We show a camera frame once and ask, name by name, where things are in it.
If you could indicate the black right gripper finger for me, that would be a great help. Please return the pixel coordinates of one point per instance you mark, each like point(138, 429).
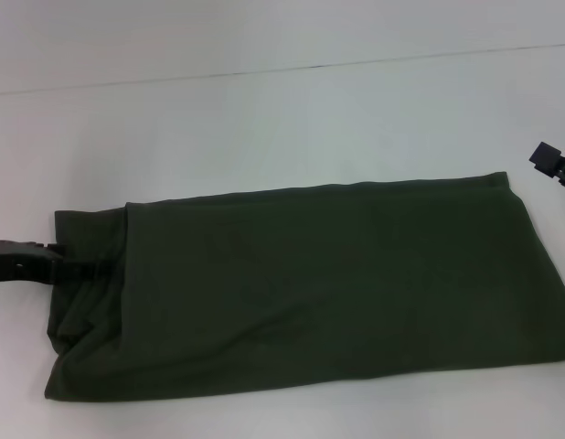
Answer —
point(552, 157)

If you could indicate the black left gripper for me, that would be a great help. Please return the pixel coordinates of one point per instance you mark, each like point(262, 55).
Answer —
point(19, 263)

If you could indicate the dark green printed T-shirt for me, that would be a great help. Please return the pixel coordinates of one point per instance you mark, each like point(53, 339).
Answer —
point(310, 283)

